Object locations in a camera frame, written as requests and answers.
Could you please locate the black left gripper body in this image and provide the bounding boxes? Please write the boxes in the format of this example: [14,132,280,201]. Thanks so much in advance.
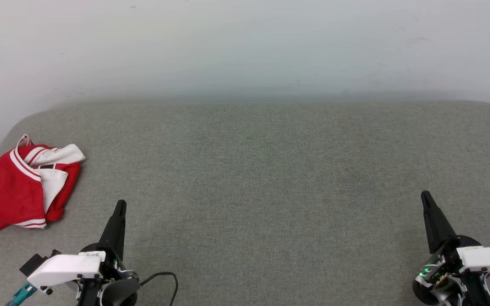
[79,243,140,286]

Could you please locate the teal cable connector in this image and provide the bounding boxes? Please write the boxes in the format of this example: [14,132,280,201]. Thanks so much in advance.
[6,282,38,306]

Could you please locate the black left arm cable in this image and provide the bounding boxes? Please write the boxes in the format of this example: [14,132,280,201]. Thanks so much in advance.
[139,272,179,306]

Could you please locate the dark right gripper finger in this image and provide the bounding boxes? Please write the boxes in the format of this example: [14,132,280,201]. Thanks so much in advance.
[421,190,459,255]

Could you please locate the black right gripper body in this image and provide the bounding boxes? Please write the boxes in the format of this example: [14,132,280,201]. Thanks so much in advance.
[413,235,483,306]

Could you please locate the red Bulls 23 jersey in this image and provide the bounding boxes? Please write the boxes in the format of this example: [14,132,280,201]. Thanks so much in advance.
[0,134,86,234]

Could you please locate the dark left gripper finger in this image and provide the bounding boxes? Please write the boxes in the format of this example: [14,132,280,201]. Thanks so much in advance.
[99,200,127,261]

